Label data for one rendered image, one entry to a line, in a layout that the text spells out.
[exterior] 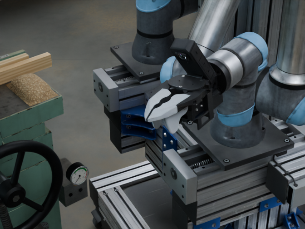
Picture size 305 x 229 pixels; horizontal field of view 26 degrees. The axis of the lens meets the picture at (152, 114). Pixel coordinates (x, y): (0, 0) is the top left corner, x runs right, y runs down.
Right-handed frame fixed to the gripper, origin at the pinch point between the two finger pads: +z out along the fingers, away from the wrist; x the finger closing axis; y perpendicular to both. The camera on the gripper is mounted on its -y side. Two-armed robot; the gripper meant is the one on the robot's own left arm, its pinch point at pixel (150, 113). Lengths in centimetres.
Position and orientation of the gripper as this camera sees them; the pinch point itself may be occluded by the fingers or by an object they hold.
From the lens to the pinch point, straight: 113.8
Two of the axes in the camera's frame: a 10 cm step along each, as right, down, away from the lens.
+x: -7.9, -2.2, 5.7
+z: -6.0, 4.5, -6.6
